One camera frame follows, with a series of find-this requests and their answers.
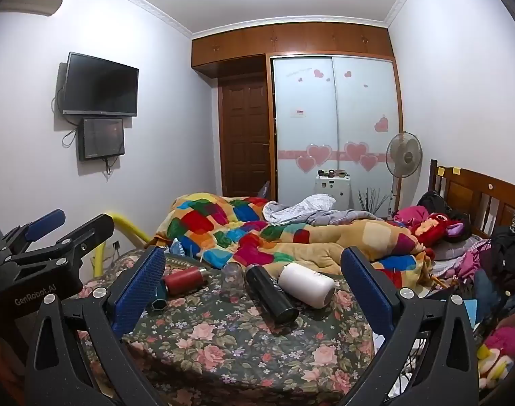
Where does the small white cabinet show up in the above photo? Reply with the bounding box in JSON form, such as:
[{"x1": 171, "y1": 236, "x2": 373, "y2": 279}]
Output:
[{"x1": 314, "y1": 168, "x2": 352, "y2": 211}]

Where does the yellow white plush toy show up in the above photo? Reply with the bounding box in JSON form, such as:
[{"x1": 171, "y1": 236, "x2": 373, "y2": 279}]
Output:
[{"x1": 476, "y1": 344, "x2": 515, "y2": 390}]

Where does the black bag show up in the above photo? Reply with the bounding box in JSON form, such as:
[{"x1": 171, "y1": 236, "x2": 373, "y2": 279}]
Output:
[{"x1": 417, "y1": 190, "x2": 453, "y2": 221}]

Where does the white cylindrical bottle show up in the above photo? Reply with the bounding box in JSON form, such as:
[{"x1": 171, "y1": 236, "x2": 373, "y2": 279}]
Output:
[{"x1": 278, "y1": 262, "x2": 337, "y2": 309}]

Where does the red metal bottle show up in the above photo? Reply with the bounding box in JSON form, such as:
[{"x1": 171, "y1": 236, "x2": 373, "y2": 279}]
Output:
[{"x1": 162, "y1": 266, "x2": 208, "y2": 297}]

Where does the wooden wardrobe with sliding doors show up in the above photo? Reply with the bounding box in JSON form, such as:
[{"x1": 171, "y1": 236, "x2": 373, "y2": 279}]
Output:
[{"x1": 191, "y1": 22, "x2": 405, "y2": 221}]

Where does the clear glass cup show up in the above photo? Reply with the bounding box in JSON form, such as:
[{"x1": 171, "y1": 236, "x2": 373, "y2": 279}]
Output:
[{"x1": 220, "y1": 262, "x2": 245, "y2": 298}]

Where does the wall-mounted black television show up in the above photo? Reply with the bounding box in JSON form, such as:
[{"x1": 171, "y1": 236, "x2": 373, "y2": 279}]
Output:
[{"x1": 60, "y1": 51, "x2": 140, "y2": 118}]

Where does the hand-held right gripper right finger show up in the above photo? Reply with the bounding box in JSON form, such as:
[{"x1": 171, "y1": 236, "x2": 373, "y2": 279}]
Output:
[{"x1": 340, "y1": 246, "x2": 480, "y2": 406}]

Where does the white standing fan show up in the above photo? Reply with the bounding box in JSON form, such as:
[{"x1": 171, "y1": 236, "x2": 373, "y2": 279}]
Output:
[{"x1": 386, "y1": 131, "x2": 423, "y2": 217}]

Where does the white air conditioner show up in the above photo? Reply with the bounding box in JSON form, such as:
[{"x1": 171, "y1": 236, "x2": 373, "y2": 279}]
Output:
[{"x1": 0, "y1": 0, "x2": 64, "y2": 17}]

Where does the floral bed sheet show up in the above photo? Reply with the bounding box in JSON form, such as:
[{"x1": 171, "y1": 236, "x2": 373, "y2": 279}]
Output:
[{"x1": 71, "y1": 247, "x2": 412, "y2": 406}]

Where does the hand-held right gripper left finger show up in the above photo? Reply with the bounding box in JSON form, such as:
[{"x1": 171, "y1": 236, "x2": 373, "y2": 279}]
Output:
[{"x1": 24, "y1": 246, "x2": 167, "y2": 406}]

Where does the teal hexagonal bottle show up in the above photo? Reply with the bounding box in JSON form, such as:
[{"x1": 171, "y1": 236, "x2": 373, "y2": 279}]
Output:
[{"x1": 149, "y1": 281, "x2": 169, "y2": 312}]

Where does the colourful patchwork blanket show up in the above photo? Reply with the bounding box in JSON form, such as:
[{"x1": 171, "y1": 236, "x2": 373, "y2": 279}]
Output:
[{"x1": 154, "y1": 193, "x2": 436, "y2": 283}]

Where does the small black wall monitor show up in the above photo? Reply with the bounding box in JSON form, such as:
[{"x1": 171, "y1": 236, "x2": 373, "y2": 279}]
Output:
[{"x1": 78, "y1": 117, "x2": 126, "y2": 162}]

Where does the black metal bottle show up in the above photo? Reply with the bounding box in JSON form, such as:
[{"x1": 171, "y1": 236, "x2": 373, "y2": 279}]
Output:
[{"x1": 244, "y1": 263, "x2": 300, "y2": 326}]

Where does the dried grass bunch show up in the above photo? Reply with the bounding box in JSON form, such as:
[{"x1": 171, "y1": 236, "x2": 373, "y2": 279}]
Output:
[{"x1": 358, "y1": 188, "x2": 392, "y2": 220}]

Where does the black clothing pile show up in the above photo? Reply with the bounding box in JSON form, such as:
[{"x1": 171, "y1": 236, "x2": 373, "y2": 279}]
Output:
[{"x1": 488, "y1": 209, "x2": 515, "y2": 301}]

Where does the pink clothing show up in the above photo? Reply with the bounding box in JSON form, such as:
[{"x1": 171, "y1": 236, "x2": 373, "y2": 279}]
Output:
[{"x1": 485, "y1": 323, "x2": 515, "y2": 354}]

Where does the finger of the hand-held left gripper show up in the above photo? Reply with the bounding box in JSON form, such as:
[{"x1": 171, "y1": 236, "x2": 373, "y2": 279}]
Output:
[
  {"x1": 5, "y1": 213, "x2": 115, "y2": 272},
  {"x1": 0, "y1": 208, "x2": 67, "y2": 255}
]

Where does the yellow curved tube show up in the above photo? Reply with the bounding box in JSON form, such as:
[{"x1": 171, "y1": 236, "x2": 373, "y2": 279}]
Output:
[{"x1": 90, "y1": 210, "x2": 152, "y2": 280}]

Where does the grey crumpled cloth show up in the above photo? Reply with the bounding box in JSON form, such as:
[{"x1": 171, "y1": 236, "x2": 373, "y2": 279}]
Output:
[{"x1": 262, "y1": 193, "x2": 382, "y2": 226}]

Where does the red plush toy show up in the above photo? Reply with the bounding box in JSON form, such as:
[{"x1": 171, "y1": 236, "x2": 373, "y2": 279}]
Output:
[{"x1": 409, "y1": 212, "x2": 458, "y2": 249}]

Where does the pink cloth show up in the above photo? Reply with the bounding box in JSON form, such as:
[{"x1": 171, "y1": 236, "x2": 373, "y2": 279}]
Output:
[{"x1": 392, "y1": 205, "x2": 430, "y2": 225}]

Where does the brown wooden door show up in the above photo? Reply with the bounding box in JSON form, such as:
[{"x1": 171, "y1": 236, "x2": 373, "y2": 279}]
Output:
[{"x1": 217, "y1": 73, "x2": 272, "y2": 199}]

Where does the wooden headboard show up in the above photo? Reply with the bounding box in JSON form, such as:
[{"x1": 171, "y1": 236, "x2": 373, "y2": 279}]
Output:
[{"x1": 428, "y1": 159, "x2": 515, "y2": 238}]

